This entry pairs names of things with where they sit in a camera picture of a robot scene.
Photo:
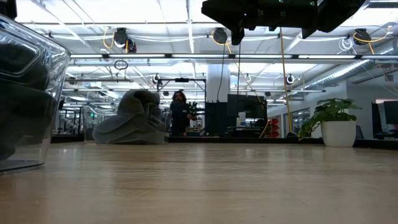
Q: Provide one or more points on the green potted plant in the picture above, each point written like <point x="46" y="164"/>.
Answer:
<point x="329" y="110"/>

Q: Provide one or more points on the black aluminium table frame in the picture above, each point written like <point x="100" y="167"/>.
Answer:
<point x="248" y="140"/>

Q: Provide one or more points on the clear plastic bin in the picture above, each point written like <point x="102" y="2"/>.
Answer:
<point x="63" y="93"/>

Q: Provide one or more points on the red storage bins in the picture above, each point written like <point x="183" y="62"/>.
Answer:
<point x="274" y="127"/>

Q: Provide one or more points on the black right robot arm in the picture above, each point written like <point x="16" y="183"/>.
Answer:
<point x="335" y="15"/>

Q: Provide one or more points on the long light bar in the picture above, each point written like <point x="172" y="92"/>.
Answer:
<point x="199" y="56"/>

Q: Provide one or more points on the silver air duct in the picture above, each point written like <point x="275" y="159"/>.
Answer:
<point x="342" y="73"/>

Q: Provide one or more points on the person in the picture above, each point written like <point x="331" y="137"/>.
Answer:
<point x="178" y="115"/>

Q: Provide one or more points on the white bottle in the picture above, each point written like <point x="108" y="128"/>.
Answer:
<point x="242" y="119"/>

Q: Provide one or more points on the white plant pot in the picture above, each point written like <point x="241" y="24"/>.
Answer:
<point x="338" y="133"/>

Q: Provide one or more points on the black cabinet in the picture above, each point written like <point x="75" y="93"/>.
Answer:
<point x="214" y="118"/>

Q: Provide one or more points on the black rig frame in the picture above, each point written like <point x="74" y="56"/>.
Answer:
<point x="182" y="80"/>

